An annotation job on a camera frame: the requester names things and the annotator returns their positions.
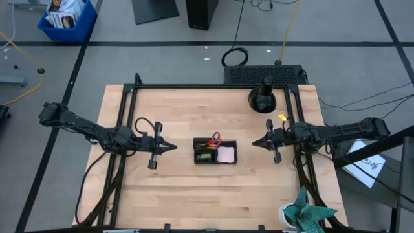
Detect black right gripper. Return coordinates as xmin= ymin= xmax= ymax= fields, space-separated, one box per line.
xmin=252 ymin=118 xmax=294 ymax=164

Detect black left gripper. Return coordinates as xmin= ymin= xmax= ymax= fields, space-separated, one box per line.
xmin=140 ymin=121 xmax=178 ymax=170

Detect pink sticky note pad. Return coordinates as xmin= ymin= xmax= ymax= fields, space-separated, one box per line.
xmin=216 ymin=146 xmax=236 ymax=164

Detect red-handled scissors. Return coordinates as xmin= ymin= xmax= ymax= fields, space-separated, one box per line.
xmin=206 ymin=131 xmax=223 ymax=150

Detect black mesh desk organizer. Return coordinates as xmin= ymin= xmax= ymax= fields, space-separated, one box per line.
xmin=192 ymin=137 xmax=239 ymax=166

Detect black desk lamp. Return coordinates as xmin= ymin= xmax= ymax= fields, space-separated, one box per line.
xmin=247 ymin=76 xmax=278 ymax=115

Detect black mesh-topped computer box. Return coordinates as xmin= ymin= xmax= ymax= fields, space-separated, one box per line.
xmin=223 ymin=64 xmax=308 ymax=87

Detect green plant in white pot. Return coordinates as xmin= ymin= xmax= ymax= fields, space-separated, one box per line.
xmin=277 ymin=186 xmax=338 ymax=233

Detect white paper sheet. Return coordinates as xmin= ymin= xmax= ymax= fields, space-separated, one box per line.
xmin=342 ymin=138 xmax=387 ymax=189

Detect black floor plate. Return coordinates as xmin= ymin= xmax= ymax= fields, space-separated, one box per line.
xmin=131 ymin=0 xmax=180 ymax=26

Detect black computer tower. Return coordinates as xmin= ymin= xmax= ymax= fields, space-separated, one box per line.
xmin=185 ymin=0 xmax=219 ymax=31

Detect blue plastic bin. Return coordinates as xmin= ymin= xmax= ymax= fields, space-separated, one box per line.
xmin=37 ymin=0 xmax=98 ymax=43

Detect dark grey side stand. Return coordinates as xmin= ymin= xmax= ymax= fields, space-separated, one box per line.
xmin=332 ymin=125 xmax=414 ymax=233

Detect papers and magazines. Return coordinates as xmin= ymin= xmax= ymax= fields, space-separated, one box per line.
xmin=45 ymin=0 xmax=85 ymax=30

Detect black caster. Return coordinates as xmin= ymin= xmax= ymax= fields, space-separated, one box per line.
xmin=0 ymin=105 xmax=11 ymax=129

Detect grey metal foot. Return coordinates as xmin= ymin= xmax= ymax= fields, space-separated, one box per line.
xmin=0 ymin=76 xmax=28 ymax=87

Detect black metal table frame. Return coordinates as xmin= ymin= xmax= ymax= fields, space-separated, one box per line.
xmin=72 ymin=72 xmax=350 ymax=233

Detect yellow hanging cable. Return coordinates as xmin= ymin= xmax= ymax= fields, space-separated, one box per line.
xmin=274 ymin=0 xmax=301 ymax=66
xmin=0 ymin=30 xmax=45 ymax=107

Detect black coiled cable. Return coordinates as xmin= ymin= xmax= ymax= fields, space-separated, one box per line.
xmin=221 ymin=0 xmax=250 ymax=68

